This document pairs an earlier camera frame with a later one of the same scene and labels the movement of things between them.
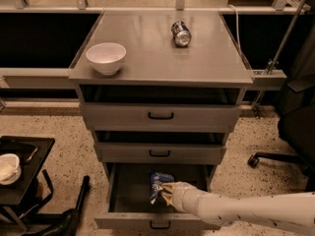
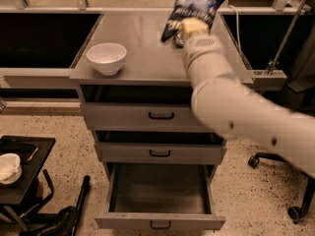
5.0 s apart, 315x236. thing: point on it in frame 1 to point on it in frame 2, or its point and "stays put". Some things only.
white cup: [10, 169] stays put
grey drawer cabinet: [160, 88] stays put
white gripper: [182, 196] to [201, 46]
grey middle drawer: [160, 147] stays put
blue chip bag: [157, 181] to [195, 2]
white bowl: [106, 57] stays put
